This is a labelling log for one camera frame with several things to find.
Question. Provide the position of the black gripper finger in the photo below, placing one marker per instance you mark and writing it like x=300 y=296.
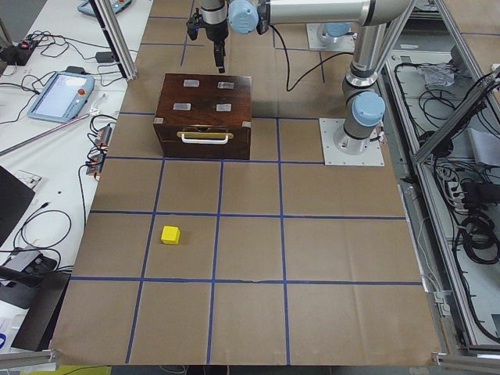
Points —
x=221 y=57
x=217 y=54

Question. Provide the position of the yellow block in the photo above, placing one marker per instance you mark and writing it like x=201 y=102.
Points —
x=170 y=235

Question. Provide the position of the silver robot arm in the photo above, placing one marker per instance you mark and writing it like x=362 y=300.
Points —
x=365 y=107

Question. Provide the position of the dark wooden drawer box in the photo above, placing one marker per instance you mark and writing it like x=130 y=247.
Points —
x=205 y=100

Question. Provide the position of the black power adapter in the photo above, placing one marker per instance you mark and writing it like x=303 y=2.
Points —
x=104 y=57

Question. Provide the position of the blue teach pendant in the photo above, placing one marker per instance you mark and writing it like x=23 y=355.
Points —
x=63 y=97

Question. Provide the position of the brown paper table mat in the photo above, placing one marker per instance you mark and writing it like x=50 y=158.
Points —
x=282 y=260

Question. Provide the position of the long metal rod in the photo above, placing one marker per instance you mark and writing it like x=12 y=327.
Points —
x=37 y=137

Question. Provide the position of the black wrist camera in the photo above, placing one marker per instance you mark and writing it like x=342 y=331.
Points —
x=193 y=24

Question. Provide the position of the aluminium frame post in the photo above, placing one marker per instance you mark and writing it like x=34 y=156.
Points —
x=114 y=36

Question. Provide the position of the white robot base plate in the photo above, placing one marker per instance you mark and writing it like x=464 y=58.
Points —
x=341 y=150

